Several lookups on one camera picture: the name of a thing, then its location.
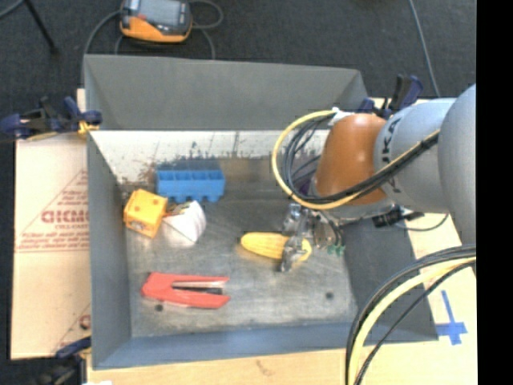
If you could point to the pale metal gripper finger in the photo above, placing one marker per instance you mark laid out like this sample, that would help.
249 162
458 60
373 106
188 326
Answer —
292 255
292 218

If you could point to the yellow corn cob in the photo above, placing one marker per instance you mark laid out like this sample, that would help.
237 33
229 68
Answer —
262 245

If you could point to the grey metal bin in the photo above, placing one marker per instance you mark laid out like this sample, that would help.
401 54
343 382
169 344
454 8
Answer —
248 295

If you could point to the white ribbed shell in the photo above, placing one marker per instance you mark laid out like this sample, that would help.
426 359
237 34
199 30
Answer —
186 225

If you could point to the blue plastic compartment tray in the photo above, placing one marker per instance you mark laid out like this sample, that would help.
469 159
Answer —
188 183

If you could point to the red stapler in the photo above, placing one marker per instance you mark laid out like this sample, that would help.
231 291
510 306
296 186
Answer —
168 291

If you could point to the yellow cube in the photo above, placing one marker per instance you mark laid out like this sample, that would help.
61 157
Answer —
144 213

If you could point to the brown cardboard board red print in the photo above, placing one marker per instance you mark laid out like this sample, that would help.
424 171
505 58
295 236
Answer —
48 263

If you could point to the black cylinder on white bracket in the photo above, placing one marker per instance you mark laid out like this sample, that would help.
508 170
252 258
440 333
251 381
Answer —
388 218

